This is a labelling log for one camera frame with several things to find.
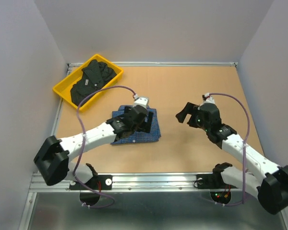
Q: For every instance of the yellow plastic bin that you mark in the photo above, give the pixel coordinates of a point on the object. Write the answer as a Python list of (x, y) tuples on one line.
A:
[(64, 86)]

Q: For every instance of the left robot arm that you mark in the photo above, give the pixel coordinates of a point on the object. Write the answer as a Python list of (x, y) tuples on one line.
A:
[(54, 159)]

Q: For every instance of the blue plaid long sleeve shirt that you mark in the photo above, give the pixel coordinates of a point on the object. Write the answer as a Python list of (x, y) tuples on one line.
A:
[(142, 137)]

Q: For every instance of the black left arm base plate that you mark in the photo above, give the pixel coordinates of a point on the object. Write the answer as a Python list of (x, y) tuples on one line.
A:
[(102, 182)]

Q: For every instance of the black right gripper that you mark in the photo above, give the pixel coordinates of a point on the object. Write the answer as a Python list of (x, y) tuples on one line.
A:
[(189, 109)]

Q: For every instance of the aluminium front rail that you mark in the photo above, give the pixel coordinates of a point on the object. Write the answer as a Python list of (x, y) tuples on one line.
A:
[(129, 182)]

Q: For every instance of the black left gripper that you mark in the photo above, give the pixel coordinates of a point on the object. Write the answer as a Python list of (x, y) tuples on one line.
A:
[(148, 124)]

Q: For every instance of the aluminium back rail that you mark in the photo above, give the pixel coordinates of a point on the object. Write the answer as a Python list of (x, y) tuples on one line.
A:
[(163, 64)]

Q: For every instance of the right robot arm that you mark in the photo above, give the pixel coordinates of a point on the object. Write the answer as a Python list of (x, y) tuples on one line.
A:
[(264, 180)]

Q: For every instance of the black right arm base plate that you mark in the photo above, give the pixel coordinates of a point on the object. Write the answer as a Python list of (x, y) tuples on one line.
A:
[(210, 181)]

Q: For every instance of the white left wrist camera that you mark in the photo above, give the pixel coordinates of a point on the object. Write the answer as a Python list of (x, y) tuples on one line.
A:
[(140, 100)]

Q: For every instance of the black striped shirt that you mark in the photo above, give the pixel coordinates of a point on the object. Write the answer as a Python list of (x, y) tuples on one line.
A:
[(94, 77)]

